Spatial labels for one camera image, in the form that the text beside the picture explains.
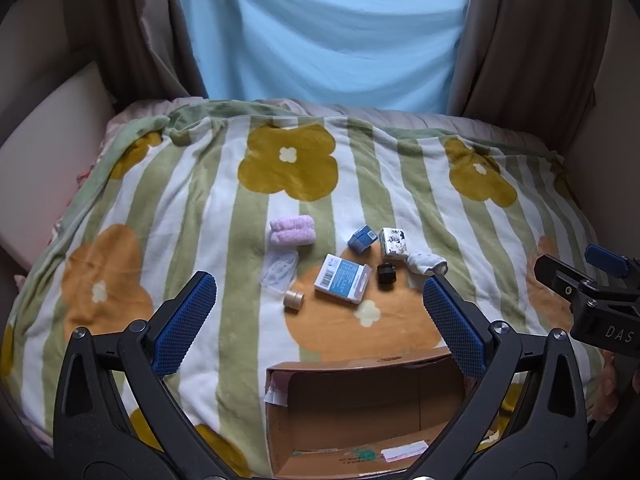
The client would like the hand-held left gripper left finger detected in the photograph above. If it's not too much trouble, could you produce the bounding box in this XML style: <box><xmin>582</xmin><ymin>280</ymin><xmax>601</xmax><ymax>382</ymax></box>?
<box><xmin>52</xmin><ymin>270</ymin><xmax>236</xmax><ymax>480</ymax></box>

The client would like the black white printed box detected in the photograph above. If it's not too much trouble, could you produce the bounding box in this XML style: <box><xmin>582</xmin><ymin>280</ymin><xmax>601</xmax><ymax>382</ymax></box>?
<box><xmin>378</xmin><ymin>227</ymin><xmax>408</xmax><ymax>260</ymax></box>

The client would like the brown cardboard box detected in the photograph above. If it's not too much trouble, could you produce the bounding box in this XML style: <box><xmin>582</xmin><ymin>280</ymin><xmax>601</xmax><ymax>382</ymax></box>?
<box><xmin>264</xmin><ymin>344</ymin><xmax>481</xmax><ymax>479</ymax></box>

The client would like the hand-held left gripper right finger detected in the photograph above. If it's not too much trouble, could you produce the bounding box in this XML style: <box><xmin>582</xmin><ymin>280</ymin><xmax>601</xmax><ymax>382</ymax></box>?
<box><xmin>405</xmin><ymin>275</ymin><xmax>588</xmax><ymax>480</ymax></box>

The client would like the blue white box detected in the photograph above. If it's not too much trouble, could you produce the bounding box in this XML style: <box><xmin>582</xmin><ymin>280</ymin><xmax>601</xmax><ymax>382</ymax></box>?
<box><xmin>314</xmin><ymin>253</ymin><xmax>373</xmax><ymax>306</ymax></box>

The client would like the beige padded headboard cushion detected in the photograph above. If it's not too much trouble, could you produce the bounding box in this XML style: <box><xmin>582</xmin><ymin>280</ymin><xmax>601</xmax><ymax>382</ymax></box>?
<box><xmin>0</xmin><ymin>60</ymin><xmax>118</xmax><ymax>271</ymax></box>

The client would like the beige curtain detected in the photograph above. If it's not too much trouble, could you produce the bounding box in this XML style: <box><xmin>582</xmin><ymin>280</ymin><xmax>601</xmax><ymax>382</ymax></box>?
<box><xmin>447</xmin><ymin>0</ymin><xmax>621</xmax><ymax>126</ymax></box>
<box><xmin>95</xmin><ymin>0</ymin><xmax>208</xmax><ymax>106</ymax></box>

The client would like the small black jar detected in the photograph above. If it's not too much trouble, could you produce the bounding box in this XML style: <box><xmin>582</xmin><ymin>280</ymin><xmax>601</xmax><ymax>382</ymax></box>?
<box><xmin>376</xmin><ymin>261</ymin><xmax>397</xmax><ymax>291</ymax></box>

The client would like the small blue box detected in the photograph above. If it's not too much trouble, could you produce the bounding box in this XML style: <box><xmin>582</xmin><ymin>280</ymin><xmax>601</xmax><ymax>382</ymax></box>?
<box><xmin>348</xmin><ymin>226</ymin><xmax>378</xmax><ymax>255</ymax></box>

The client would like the striped floral fleece blanket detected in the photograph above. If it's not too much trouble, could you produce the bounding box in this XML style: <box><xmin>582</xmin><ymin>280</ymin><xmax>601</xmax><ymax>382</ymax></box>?
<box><xmin>0</xmin><ymin>97</ymin><xmax>616</xmax><ymax>480</ymax></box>

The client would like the white sock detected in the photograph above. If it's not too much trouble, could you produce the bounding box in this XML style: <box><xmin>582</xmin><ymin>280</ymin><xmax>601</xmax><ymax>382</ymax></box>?
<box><xmin>405</xmin><ymin>252</ymin><xmax>448</xmax><ymax>276</ymax></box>

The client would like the pink fluffy sock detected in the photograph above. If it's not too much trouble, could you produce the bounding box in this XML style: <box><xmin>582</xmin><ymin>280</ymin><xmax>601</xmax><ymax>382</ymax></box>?
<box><xmin>269</xmin><ymin>215</ymin><xmax>317</xmax><ymax>248</ymax></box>

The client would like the clear plastic case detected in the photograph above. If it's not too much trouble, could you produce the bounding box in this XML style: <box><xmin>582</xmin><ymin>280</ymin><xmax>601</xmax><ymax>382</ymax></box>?
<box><xmin>261</xmin><ymin>250</ymin><xmax>300</xmax><ymax>291</ymax></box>

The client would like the light blue window sheet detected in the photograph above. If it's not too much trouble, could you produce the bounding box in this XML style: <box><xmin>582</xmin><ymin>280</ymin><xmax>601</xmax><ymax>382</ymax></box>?
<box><xmin>177</xmin><ymin>0</ymin><xmax>473</xmax><ymax>116</ymax></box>

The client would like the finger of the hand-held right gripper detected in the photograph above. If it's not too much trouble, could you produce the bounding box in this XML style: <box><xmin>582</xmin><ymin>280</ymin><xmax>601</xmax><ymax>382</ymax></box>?
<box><xmin>584</xmin><ymin>244</ymin><xmax>632</xmax><ymax>280</ymax></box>
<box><xmin>533</xmin><ymin>254</ymin><xmax>587</xmax><ymax>307</ymax></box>

